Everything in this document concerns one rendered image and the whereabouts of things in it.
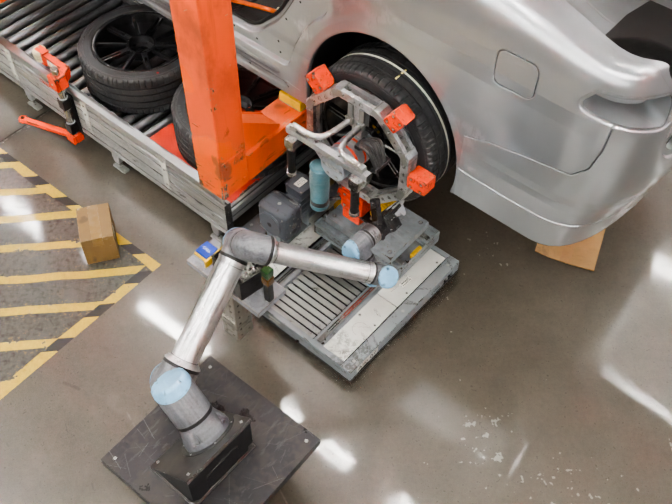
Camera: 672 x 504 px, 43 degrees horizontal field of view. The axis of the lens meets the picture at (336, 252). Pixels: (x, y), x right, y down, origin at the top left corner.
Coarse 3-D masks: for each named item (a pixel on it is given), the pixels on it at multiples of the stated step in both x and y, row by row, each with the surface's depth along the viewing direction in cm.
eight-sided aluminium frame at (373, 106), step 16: (320, 96) 348; (336, 96) 341; (352, 96) 334; (368, 96) 334; (320, 112) 363; (368, 112) 333; (384, 112) 330; (320, 128) 370; (384, 128) 332; (400, 144) 333; (400, 160) 338; (416, 160) 340; (400, 176) 345; (368, 192) 370; (384, 192) 367; (400, 192) 351
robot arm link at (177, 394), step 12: (168, 372) 316; (180, 372) 311; (156, 384) 313; (168, 384) 308; (180, 384) 307; (192, 384) 311; (156, 396) 307; (168, 396) 306; (180, 396) 306; (192, 396) 309; (204, 396) 316; (168, 408) 308; (180, 408) 307; (192, 408) 309; (204, 408) 312; (180, 420) 309; (192, 420) 309
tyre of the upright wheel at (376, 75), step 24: (360, 48) 352; (384, 48) 345; (336, 72) 345; (360, 72) 336; (384, 72) 335; (408, 72) 336; (384, 96) 334; (408, 96) 331; (432, 96) 337; (432, 120) 335; (432, 144) 337; (432, 168) 343
